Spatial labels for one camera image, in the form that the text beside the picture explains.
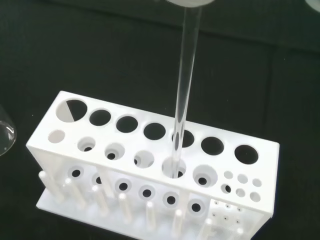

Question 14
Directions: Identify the white test tube rack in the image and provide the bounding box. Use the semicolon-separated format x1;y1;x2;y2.
25;90;280;240

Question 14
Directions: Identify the black bench cloth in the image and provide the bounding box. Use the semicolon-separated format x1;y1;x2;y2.
0;0;320;240

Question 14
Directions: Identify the clear glass graduated beaker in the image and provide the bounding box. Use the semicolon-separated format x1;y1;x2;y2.
0;104;18;157

